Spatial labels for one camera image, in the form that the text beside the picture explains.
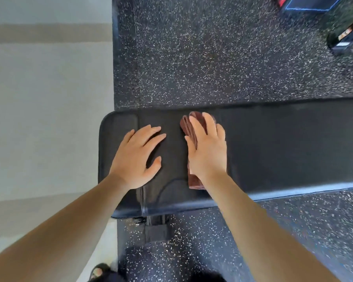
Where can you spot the black padded weight bench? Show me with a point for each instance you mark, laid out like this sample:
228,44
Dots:
282,143

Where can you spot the person's right forearm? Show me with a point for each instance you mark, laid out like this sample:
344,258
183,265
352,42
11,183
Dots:
261,237

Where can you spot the person's right hand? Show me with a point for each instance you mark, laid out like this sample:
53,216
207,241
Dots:
209,155

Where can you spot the person's right leg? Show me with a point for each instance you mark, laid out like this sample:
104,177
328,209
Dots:
207,279

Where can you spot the person's left shoe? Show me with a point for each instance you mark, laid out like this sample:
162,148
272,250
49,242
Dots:
98,273

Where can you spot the brown cleaning cloth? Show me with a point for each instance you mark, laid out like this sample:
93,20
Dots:
186,124

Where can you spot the person's left forearm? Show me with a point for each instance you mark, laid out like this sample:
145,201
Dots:
56,234

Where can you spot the person's left leg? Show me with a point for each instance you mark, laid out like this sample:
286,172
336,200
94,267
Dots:
116,278

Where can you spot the black plyo box coloured borders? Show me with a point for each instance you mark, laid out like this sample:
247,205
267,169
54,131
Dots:
311,2

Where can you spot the person's leg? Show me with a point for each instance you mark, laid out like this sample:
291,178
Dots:
207,279
116,278

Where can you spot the person's left hand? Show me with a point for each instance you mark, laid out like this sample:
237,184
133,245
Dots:
132,164

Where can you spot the black perforated steel rack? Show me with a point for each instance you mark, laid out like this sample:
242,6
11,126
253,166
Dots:
350,41

